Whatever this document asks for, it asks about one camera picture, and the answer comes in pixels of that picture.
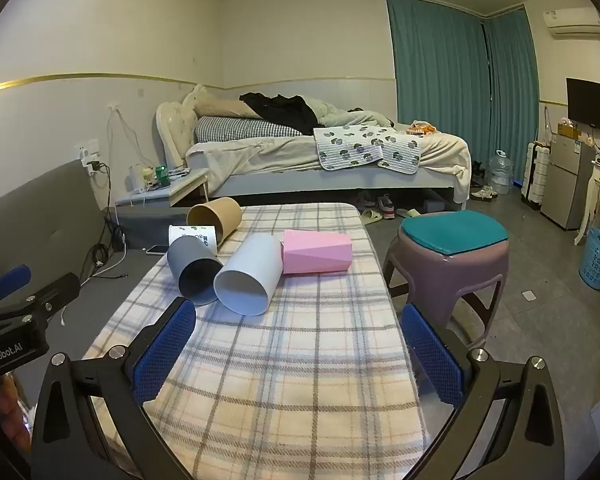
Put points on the cardboard box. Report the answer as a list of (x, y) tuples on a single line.
[(570, 131)]

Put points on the beige pillow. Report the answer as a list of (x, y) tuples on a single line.
[(225, 109)]

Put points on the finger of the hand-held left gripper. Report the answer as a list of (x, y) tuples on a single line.
[(10, 280), (55, 291)]

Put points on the teal curtain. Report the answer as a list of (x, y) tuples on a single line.
[(435, 60), (512, 90)]

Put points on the large water jug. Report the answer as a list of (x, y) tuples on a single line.
[(500, 175)]

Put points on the purple plastic stool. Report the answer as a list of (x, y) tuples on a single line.
[(480, 275)]

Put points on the wall power socket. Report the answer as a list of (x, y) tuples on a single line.
[(89, 157)]

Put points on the grey padded panel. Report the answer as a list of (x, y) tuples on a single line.
[(35, 220)]

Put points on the white sneakers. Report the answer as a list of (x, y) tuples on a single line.
[(484, 193)]

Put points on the pale slipper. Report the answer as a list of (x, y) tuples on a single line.
[(371, 217), (410, 212)]

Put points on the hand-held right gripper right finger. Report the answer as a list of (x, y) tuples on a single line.
[(432, 360)]

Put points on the orange snack packet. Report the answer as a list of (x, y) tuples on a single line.
[(421, 128)]

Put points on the black television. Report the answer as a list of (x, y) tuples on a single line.
[(592, 105)]

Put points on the white printed paper cup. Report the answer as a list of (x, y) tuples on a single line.
[(196, 238)]

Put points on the blue laundry basket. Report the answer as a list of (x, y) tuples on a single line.
[(597, 265)]

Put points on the smartphone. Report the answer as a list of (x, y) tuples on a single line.
[(157, 249)]

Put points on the pale green duvet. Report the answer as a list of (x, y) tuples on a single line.
[(350, 117)]

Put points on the checkered pillow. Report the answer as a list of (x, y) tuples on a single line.
[(240, 129)]

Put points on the person's left hand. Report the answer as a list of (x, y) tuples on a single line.
[(12, 410)]

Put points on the white bed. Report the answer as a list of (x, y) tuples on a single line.
[(260, 160)]

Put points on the white nightstand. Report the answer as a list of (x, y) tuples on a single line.
[(180, 187)]

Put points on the teal seat cushion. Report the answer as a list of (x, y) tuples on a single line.
[(455, 232)]

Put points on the black clothing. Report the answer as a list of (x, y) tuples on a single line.
[(290, 110)]

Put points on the silver fridge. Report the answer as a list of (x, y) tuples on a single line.
[(565, 185)]

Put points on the white plastic cup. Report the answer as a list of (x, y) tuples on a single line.
[(255, 260)]

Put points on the white air conditioner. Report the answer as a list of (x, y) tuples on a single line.
[(572, 22)]

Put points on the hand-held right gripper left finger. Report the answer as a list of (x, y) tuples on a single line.
[(164, 352)]

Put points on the pink faceted cup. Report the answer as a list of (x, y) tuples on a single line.
[(315, 252)]

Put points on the leaf printed mat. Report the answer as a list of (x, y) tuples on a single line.
[(360, 147)]

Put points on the grey sneakers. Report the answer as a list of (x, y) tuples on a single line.
[(386, 206)]

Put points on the grey plastic cup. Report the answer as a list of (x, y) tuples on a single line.
[(190, 262)]

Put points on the brown paper cup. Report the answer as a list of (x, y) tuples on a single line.
[(225, 215)]

